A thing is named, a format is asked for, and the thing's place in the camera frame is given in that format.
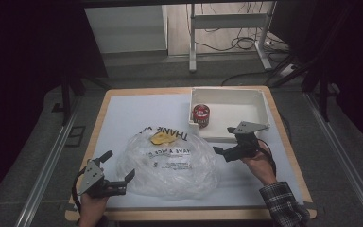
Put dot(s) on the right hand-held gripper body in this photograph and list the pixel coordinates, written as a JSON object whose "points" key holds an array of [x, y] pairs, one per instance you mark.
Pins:
{"points": [[247, 148]]}

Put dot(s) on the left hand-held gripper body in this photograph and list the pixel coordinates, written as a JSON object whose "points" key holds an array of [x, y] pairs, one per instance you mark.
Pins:
{"points": [[91, 179]]}

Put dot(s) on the white plastic bin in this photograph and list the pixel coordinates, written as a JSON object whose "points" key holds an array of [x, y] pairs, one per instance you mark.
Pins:
{"points": [[233, 110]]}

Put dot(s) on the red lidded candy jar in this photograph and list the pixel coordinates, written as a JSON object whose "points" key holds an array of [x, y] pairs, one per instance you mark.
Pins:
{"points": [[201, 115]]}

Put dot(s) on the clear plastic bag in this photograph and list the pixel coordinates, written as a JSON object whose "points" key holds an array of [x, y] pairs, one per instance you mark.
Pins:
{"points": [[170, 176]]}

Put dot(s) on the person's right hand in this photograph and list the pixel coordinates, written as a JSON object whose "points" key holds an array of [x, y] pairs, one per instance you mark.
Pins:
{"points": [[263, 167]]}

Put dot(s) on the person's left hand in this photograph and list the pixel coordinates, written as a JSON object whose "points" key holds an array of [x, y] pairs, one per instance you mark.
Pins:
{"points": [[94, 206]]}

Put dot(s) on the white table mat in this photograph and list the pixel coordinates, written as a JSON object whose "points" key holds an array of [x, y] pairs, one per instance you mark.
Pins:
{"points": [[132, 110]]}

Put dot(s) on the black stand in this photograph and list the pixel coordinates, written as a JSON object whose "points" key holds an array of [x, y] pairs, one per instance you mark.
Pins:
{"points": [[323, 94], [66, 97]]}

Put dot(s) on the white power strip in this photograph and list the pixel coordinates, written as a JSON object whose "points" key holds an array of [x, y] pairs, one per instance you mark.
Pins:
{"points": [[288, 70]]}

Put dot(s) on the black curtain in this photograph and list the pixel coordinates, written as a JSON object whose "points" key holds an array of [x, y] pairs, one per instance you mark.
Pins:
{"points": [[353, 63], [22, 63]]}

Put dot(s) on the white cabinet panel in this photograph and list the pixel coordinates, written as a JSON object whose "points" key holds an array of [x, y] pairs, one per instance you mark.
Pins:
{"points": [[126, 28]]}

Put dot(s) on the metal floor rail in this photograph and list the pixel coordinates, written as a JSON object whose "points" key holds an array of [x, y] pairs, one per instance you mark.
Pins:
{"points": [[44, 170], [343, 157]]}

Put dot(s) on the white metal desk frame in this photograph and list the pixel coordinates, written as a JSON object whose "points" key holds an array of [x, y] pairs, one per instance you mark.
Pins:
{"points": [[230, 20]]}

